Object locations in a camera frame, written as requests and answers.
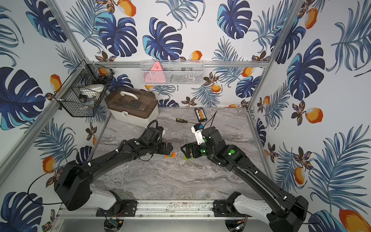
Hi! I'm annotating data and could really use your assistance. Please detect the orange lego plate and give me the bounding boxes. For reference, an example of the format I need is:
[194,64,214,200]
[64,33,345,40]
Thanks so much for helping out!
[165,152,175,158]

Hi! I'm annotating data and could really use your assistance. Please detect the black wire basket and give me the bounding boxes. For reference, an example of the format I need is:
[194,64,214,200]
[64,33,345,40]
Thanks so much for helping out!
[54,60,115,118]

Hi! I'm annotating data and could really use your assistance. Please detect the clear wall shelf tray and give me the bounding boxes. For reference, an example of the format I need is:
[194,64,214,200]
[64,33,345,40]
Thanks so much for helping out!
[140,60,204,86]

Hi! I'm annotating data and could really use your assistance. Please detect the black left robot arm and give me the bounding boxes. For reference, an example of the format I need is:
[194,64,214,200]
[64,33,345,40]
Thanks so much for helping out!
[54,120,173,211]

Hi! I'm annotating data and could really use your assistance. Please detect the pink triangle card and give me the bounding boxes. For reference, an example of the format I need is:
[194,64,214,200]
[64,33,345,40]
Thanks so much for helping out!
[144,61,166,85]

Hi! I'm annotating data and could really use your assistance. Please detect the white box brown lid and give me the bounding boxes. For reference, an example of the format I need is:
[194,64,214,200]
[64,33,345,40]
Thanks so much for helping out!
[105,87,158,127]

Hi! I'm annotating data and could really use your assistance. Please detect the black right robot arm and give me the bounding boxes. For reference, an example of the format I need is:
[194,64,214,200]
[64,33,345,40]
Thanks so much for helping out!
[181,123,308,232]

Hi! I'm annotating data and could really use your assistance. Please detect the black board yellow connectors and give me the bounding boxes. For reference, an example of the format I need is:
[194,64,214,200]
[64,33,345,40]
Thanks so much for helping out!
[194,107,208,123]

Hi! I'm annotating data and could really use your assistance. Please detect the white object in basket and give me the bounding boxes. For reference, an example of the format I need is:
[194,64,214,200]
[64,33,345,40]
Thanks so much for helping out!
[79,84,104,98]

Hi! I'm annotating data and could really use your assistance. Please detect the black yellow screwdriver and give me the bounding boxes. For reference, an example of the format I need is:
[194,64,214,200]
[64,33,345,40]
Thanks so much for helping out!
[176,118,198,124]

